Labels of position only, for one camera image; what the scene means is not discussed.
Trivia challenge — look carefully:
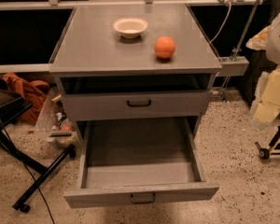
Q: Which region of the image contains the grey drawer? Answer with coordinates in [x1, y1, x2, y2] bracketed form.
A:
[64, 118, 219, 208]
[62, 91, 210, 121]

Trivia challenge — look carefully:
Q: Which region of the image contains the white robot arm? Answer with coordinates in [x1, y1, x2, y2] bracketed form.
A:
[246, 13, 280, 129]

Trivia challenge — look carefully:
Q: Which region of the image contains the grey drawer cabinet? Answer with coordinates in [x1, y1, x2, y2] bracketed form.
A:
[49, 4, 221, 131]

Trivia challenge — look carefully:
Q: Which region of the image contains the orange ball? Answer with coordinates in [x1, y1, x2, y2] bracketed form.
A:
[154, 36, 175, 59]

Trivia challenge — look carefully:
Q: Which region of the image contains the white paper bowl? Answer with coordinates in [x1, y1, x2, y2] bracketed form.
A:
[113, 18, 148, 39]

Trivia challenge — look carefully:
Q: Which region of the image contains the clear plastic bin with items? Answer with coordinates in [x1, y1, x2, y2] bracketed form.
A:
[35, 87, 79, 148]

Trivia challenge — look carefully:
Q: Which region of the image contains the grey side shelf beam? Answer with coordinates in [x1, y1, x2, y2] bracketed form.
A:
[217, 56, 249, 77]

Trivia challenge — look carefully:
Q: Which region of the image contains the orange cloth bag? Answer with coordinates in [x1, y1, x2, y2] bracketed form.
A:
[3, 73, 50, 125]

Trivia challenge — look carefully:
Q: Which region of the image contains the black wheeled stand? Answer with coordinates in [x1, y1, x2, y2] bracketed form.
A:
[255, 126, 280, 160]

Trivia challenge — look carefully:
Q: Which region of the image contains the black folding stand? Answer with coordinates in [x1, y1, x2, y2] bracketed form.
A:
[0, 51, 77, 214]

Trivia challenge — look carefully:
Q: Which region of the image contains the metal support pole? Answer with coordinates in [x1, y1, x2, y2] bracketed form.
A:
[218, 0, 260, 102]

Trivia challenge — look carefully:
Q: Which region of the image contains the white power cable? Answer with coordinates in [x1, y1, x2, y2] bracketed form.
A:
[208, 1, 233, 46]

